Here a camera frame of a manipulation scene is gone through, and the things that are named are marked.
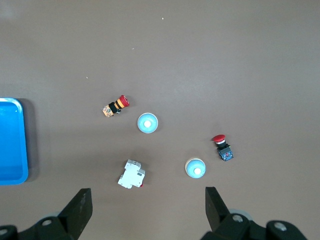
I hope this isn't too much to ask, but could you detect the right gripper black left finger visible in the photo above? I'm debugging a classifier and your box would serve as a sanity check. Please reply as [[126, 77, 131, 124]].
[[0, 187, 93, 240]]

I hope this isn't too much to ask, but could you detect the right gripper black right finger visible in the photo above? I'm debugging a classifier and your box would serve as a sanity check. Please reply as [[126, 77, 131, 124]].
[[199, 186, 308, 240]]

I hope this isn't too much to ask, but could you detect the blue dome bell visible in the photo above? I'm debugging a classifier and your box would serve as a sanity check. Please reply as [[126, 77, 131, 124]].
[[184, 157, 207, 180], [137, 112, 159, 134]]

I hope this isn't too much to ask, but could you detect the red mushroom button blue base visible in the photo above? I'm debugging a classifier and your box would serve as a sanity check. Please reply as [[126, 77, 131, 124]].
[[211, 134, 235, 162]]

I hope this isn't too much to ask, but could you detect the white circuit breaker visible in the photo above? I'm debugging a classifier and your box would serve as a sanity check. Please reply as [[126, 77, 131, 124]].
[[117, 159, 146, 190]]

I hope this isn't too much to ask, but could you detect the blue plastic tray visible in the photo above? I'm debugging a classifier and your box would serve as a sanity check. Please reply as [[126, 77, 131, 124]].
[[0, 97, 29, 186]]

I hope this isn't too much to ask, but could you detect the red orange emergency stop button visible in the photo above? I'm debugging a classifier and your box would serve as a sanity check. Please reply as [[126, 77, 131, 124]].
[[101, 94, 131, 118]]

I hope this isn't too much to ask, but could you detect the brown table cover mat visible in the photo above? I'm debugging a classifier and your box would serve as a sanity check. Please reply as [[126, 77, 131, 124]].
[[0, 0, 320, 240]]

